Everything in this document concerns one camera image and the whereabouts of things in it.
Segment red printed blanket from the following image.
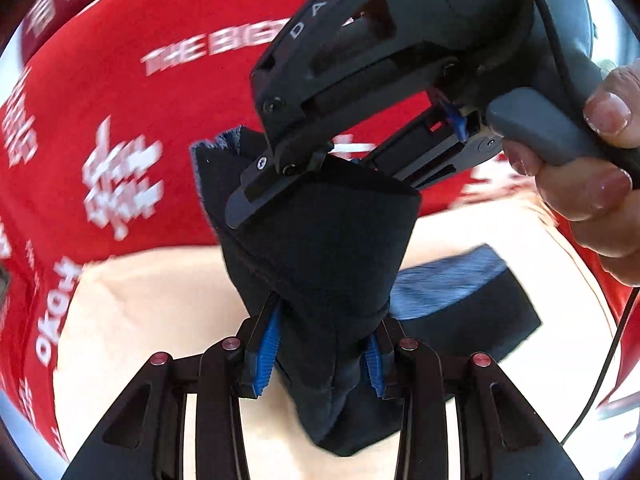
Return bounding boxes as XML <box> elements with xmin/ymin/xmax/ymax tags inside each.
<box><xmin>0</xmin><ymin>0</ymin><xmax>640</xmax><ymax>462</ymax></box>

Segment person's right hand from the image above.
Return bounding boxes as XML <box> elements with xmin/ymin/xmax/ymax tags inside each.
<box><xmin>501</xmin><ymin>56</ymin><xmax>640</xmax><ymax>287</ymax></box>

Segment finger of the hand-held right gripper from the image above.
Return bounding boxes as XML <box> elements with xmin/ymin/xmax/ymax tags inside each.
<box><xmin>225</xmin><ymin>0</ymin><xmax>468</xmax><ymax>232</ymax></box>
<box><xmin>359</xmin><ymin>104</ymin><xmax>503</xmax><ymax>192</ymax></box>

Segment cream padded mat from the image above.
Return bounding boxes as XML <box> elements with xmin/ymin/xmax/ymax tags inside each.
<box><xmin>47</xmin><ymin>199</ymin><xmax>622</xmax><ymax>480</ymax></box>

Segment black cable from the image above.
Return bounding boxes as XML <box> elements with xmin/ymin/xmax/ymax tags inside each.
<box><xmin>510</xmin><ymin>0</ymin><xmax>640</xmax><ymax>447</ymax></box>

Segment black pants with blue trim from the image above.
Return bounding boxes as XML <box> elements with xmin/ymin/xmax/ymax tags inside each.
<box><xmin>188</xmin><ymin>125</ymin><xmax>544</xmax><ymax>459</ymax></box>

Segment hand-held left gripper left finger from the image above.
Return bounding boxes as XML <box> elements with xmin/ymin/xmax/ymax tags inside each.
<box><xmin>62</xmin><ymin>292</ymin><xmax>286</xmax><ymax>480</ymax></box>

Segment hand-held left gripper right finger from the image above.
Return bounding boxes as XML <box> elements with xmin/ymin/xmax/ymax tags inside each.
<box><xmin>360</xmin><ymin>319</ymin><xmax>586</xmax><ymax>480</ymax></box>

